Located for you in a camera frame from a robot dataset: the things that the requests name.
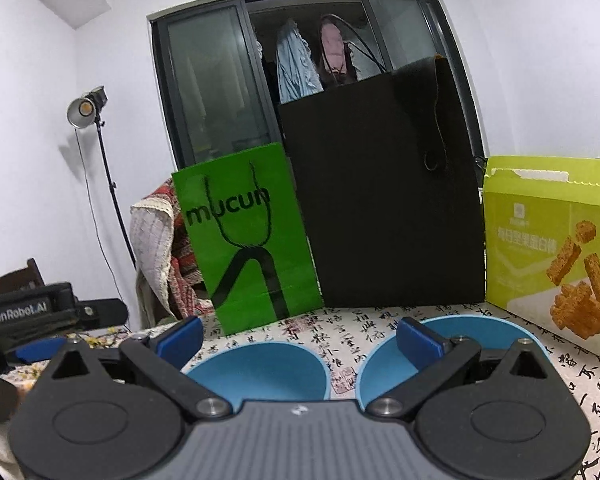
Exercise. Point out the yellow-green snack box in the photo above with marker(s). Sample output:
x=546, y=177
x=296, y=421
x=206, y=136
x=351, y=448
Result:
x=530, y=240

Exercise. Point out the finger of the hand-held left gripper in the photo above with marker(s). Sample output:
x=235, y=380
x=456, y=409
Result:
x=102, y=312
x=35, y=352

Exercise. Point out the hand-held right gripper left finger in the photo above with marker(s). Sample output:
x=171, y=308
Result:
x=182, y=337

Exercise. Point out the black paper bag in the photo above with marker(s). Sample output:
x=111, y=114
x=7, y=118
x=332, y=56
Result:
x=380, y=200

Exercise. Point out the green paper bag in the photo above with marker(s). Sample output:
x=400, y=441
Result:
x=240, y=270

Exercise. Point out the hanging light blue shirt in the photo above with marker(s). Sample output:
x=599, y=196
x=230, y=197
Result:
x=297, y=65

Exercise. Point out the dark wooden chair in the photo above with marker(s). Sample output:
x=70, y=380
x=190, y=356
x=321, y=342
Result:
x=15, y=280

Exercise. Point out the studio lamp on stand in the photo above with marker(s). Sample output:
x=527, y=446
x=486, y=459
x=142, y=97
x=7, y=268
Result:
x=82, y=110

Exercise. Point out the hanging pink garment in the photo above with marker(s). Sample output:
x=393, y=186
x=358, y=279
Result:
x=335, y=50

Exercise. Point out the blue bowl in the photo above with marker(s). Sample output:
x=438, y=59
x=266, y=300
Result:
x=270, y=370
x=480, y=332

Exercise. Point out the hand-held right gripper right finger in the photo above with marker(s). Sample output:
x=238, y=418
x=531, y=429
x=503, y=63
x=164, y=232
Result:
x=416, y=340

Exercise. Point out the dark framed sliding glass door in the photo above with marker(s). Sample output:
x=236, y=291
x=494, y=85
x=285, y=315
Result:
x=205, y=85

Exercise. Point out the white quilted cloth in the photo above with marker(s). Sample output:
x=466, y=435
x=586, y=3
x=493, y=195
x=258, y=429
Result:
x=152, y=240

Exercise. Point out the calligraphy printed tablecloth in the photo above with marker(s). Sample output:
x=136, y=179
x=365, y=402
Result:
x=340, y=335

